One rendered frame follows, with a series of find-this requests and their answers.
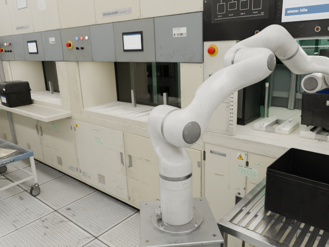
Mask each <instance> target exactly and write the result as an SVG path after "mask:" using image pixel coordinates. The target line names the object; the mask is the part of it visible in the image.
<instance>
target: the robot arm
mask: <svg viewBox="0 0 329 247"><path fill-rule="evenodd" d="M274 54H275V55H276V57H277V58H278V59H279V60H281V61H282V62H283V63H284V64H285V65H286V66H287V67H288V68H289V69H290V70H291V71H292V72H293V73H295V74H309V75H307V76H305V77H304V78H303V80H302V83H301V85H302V88H303V90H304V91H306V92H308V93H315V92H317V91H320V90H322V89H324V88H327V87H329V58H327V57H323V56H308V55H307V54H306V53H305V52H304V51H303V49H302V48H301V47H300V46H299V44H298V43H297V42H296V41H295V39H294V38H293V37H292V36H291V35H290V33H289V32H288V31H287V30H286V29H285V28H284V27H282V26H280V25H270V26H268V27H266V28H265V29H263V30H262V31H261V32H259V33H257V34H256V35H254V36H252V37H249V38H247V39H245V40H243V41H240V42H239V43H237V44H235V45H234V46H232V47H231V48H230V49H229V50H228V51H227V52H226V53H225V55H224V57H223V65H224V68H223V69H221V70H219V71H217V72H215V73H214V74H212V75H211V76H210V77H209V78H208V79H206V80H205V81H204V82H203V83H202V84H201V85H200V86H199V87H198V88H197V90H196V91H195V93H194V96H193V101H192V102H191V103H190V105H189V106H187V107H186V108H184V109H180V108H177V107H173V106H170V105H159V106H157V107H155V108H154V109H153V110H152V111H151V112H150V114H149V116H148V121H147V128H148V134H149V138H150V141H151V144H152V146H153V149H154V151H155V154H156V156H157V159H158V163H159V183H160V204H161V206H159V207H158V208H157V209H156V210H155V211H154V212H153V214H152V223H153V225H154V227H155V228H156V229H158V230H159V231H161V232H163V233H166V234H170V235H183V234H188V233H191V232H193V231H195V230H196V229H198V228H199V227H200V225H201V224H202V220H203V217H202V213H201V212H200V210H199V209H197V208H196V207H194V206H193V184H192V160H191V157H190V155H189V153H188V151H187V149H186V148H188V147H191V146H193V145H195V144H196V143H197V142H198V141H199V140H200V139H201V138H202V136H203V134H204V132H205V130H206V128H207V126H208V123H209V121H210V119H211V116H212V115H213V113H214V111H215V110H216V109H217V107H218V106H219V105H220V104H221V103H222V102H223V101H224V100H226V99H227V98H228V97H229V96H230V95H231V94H233V93H234V92H236V91H238V90H240V89H242V88H244V87H247V86H249V85H252V84H255V83H257V82H260V81H262V80H263V79H265V78H266V77H268V76H269V75H270V74H271V73H272V72H273V70H274V68H275V66H276V58H275V55H274ZM310 73H312V74H310Z"/></svg>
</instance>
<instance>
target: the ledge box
mask: <svg viewBox="0 0 329 247"><path fill-rule="evenodd" d="M30 91H31V88H30V86H29V82H28V81H22V80H14V81H5V82H0V99H1V103H2V105H4V106H7V107H10V108H11V107H17V106H23V105H29V104H32V99H31V92H30Z"/></svg>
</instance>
